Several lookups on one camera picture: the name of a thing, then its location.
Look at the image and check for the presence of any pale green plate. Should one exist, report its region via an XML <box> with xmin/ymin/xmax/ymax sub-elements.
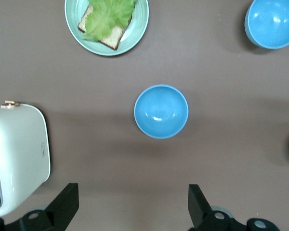
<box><xmin>64</xmin><ymin>0</ymin><xmax>150</xmax><ymax>57</ymax></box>

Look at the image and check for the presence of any cream white toaster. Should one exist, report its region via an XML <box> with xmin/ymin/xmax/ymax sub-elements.
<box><xmin>0</xmin><ymin>100</ymin><xmax>51</xmax><ymax>218</ymax></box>

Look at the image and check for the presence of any white bread slice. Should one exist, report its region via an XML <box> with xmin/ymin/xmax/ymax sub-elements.
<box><xmin>77</xmin><ymin>3</ymin><xmax>133</xmax><ymax>51</ymax></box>

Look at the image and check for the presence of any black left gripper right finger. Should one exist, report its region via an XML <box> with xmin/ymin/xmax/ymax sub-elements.
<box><xmin>187</xmin><ymin>184</ymin><xmax>246</xmax><ymax>231</ymax></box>

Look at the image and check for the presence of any blue bowl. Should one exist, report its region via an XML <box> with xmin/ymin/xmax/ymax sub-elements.
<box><xmin>244</xmin><ymin>0</ymin><xmax>289</xmax><ymax>50</ymax></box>
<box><xmin>133</xmin><ymin>84</ymin><xmax>190</xmax><ymax>140</ymax></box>

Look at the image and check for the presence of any brown table cover sheet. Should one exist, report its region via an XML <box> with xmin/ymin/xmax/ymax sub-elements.
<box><xmin>0</xmin><ymin>0</ymin><xmax>289</xmax><ymax>231</ymax></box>

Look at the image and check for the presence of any green lettuce leaf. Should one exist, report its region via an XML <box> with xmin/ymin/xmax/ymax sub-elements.
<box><xmin>81</xmin><ymin>0</ymin><xmax>138</xmax><ymax>43</ymax></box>

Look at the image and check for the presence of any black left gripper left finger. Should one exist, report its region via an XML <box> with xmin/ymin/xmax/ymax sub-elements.
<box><xmin>19</xmin><ymin>182</ymin><xmax>79</xmax><ymax>231</ymax></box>

